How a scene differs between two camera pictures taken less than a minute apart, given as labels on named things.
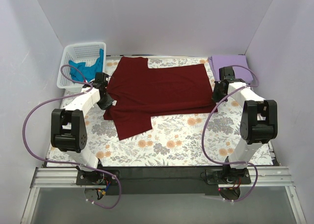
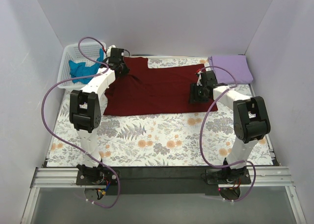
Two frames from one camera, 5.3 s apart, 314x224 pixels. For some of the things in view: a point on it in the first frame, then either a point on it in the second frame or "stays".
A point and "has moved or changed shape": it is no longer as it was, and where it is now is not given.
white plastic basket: x=88 y=52 stays
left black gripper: x=106 y=102 to x=123 y=69
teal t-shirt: x=88 y=73 stays
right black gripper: x=218 y=94 to x=194 y=94
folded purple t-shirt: x=216 y=62 stays
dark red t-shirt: x=139 y=94 has moved or changed shape
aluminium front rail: x=267 y=177 stays
